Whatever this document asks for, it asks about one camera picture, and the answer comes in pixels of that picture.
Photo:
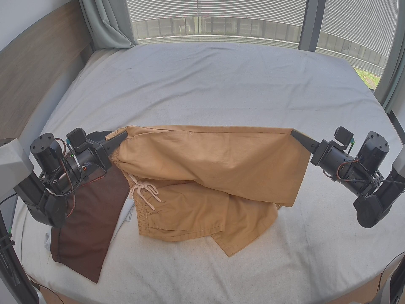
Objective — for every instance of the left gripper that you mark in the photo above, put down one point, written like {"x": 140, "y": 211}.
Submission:
{"x": 93, "y": 155}

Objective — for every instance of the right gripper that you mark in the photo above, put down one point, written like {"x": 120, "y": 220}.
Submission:
{"x": 329, "y": 158}

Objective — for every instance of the tan shorts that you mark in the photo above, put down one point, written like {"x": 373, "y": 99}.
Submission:
{"x": 205, "y": 157}

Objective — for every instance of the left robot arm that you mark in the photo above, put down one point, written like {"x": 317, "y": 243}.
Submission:
{"x": 47, "y": 150}

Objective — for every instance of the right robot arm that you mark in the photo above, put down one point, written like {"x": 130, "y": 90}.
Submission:
{"x": 375, "y": 147}

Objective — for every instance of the bed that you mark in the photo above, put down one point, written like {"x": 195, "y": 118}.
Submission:
{"x": 221, "y": 84}

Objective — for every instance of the black garment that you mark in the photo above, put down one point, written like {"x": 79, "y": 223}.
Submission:
{"x": 99, "y": 135}

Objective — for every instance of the white garment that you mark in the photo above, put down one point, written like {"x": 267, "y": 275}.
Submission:
{"x": 126, "y": 215}

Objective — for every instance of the brown shorts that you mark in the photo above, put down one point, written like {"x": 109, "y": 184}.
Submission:
{"x": 85, "y": 226}

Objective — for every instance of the grey-green curtain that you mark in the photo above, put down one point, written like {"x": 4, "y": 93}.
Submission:
{"x": 104, "y": 17}

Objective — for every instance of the window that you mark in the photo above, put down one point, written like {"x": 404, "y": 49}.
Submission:
{"x": 237, "y": 8}

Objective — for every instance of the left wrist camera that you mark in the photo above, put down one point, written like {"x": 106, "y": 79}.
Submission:
{"x": 76, "y": 137}

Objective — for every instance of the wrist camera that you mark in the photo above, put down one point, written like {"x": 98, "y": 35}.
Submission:
{"x": 76, "y": 137}
{"x": 343, "y": 135}

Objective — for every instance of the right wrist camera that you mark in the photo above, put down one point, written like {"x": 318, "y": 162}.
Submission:
{"x": 343, "y": 135}

